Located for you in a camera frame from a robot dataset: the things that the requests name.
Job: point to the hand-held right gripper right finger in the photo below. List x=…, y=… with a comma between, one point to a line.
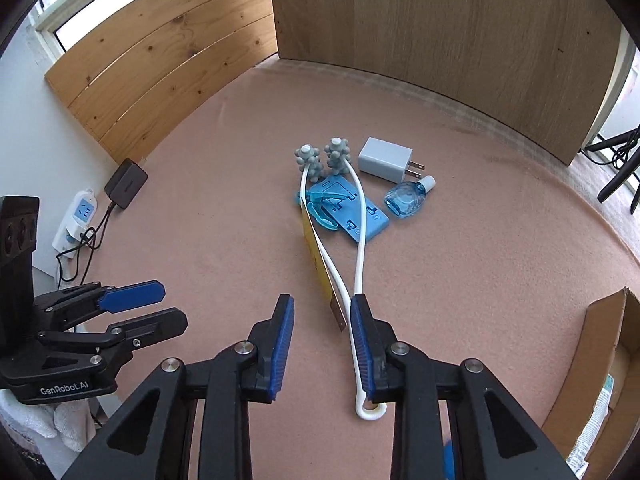
x=362, y=350

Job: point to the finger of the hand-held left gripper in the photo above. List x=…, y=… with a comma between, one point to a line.
x=160, y=322
x=132, y=295

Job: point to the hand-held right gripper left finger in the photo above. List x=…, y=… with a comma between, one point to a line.
x=280, y=345

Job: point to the small blue liquid bottle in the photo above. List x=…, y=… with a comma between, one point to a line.
x=405, y=202

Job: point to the white wall charger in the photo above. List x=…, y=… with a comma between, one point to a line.
x=385, y=159

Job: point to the white massage roller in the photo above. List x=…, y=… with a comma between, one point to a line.
x=339, y=152

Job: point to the cardboard box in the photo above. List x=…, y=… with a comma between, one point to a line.
x=600, y=320

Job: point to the person's left hand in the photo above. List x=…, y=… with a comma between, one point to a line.
x=55, y=425

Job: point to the yellow paper ruler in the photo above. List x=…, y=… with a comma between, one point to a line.
x=339, y=312

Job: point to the white power strip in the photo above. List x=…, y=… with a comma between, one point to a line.
x=80, y=210

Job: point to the black power adapter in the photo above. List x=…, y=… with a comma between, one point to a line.
x=126, y=182

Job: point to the blue folding phone stand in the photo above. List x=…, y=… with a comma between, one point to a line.
x=372, y=217

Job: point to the pine plank panel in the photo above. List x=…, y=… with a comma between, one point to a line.
x=150, y=60

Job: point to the white blue lotion tube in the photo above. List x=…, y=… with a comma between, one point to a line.
x=595, y=420

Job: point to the black tripod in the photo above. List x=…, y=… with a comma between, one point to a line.
x=620, y=180

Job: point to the light wooden board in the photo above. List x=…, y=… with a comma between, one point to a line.
x=425, y=35

